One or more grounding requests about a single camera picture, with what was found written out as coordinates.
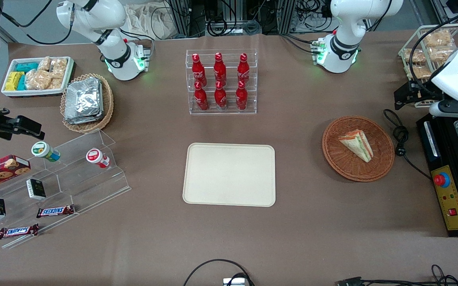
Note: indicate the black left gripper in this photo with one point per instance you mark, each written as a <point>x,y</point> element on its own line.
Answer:
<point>420,92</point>

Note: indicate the plastic triangle sandwich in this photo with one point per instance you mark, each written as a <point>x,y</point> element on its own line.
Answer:
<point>358,145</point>

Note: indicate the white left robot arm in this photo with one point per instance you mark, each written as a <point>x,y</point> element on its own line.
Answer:
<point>348,24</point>

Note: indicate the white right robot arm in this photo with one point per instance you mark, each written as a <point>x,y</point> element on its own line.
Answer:
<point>101,20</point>

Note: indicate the oval light wicker basket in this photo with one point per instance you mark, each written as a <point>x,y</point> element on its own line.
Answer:
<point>107,103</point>

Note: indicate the round brown wicker basket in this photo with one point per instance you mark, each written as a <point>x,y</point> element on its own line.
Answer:
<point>348,167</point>

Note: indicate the cream plastic serving tray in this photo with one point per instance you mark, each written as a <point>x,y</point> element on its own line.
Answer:
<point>229,174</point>

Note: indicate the bagged fried snack pack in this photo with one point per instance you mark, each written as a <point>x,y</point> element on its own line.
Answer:
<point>437,38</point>
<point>415,56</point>
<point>419,72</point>
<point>441,54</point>

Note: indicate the green lid yogurt cup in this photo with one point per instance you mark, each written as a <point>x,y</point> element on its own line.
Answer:
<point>43,150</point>

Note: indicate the white plastic snack bin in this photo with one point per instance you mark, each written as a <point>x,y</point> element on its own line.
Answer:
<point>10,93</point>

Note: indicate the teal snack packet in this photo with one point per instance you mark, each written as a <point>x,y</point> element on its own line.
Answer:
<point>27,66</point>
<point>22,83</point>

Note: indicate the bagged rice cracker pack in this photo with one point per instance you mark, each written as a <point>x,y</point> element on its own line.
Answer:
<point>38,79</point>
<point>59,67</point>
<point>44,63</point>
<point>57,83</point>

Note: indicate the yellow snack packet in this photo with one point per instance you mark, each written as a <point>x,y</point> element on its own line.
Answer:
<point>13,80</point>

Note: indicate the silver foil packet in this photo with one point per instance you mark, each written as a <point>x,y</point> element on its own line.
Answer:
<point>84,119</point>
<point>82,97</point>

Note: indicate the red lid yogurt cup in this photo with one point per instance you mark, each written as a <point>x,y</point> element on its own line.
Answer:
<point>95,156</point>

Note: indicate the clear acrylic stepped stand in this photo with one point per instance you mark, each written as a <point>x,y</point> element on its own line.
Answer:
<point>94,186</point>

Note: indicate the snickers chocolate bar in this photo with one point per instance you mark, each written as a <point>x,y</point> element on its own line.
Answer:
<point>55,211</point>
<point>18,231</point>

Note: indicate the red emergency stop button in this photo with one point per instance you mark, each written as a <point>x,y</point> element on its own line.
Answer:
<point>441,180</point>

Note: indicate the white cloth bag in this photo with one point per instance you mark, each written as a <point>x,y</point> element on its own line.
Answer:
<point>149,20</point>

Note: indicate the red cola bottle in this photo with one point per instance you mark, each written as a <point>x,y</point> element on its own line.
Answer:
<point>220,69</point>
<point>198,71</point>
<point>243,69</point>
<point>220,98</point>
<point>201,99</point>
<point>241,98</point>

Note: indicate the clear acrylic bottle rack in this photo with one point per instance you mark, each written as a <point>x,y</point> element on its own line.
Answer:
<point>229,111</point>

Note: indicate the small silver device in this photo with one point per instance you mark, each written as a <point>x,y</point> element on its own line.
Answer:
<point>235,282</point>

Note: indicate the aluminium frame post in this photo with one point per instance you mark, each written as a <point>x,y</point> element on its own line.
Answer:
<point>179,16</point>
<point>286,16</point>

